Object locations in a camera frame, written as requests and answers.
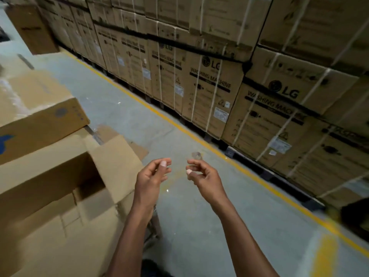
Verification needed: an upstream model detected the person's right hand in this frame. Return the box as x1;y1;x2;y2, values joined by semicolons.
185;158;229;207

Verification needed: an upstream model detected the person's left hand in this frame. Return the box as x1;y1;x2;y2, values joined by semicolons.
132;157;173;213

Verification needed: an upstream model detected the small pale cardboard box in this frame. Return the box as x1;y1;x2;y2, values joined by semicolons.
0;125;150;277

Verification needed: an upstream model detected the blue logo yellow cardboard box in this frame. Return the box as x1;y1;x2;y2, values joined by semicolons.
0;53;91;166

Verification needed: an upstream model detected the person's left forearm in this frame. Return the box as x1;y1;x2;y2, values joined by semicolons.
106;200;158;277

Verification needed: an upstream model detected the person's right forearm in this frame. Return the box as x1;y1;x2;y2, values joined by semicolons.
209;194;279;277

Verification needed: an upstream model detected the tall brown carton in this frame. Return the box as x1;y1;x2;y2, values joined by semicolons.
5;4;60;55

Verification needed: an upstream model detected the wall of strapped appliance cartons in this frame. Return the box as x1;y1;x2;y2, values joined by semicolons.
34;0;369;211

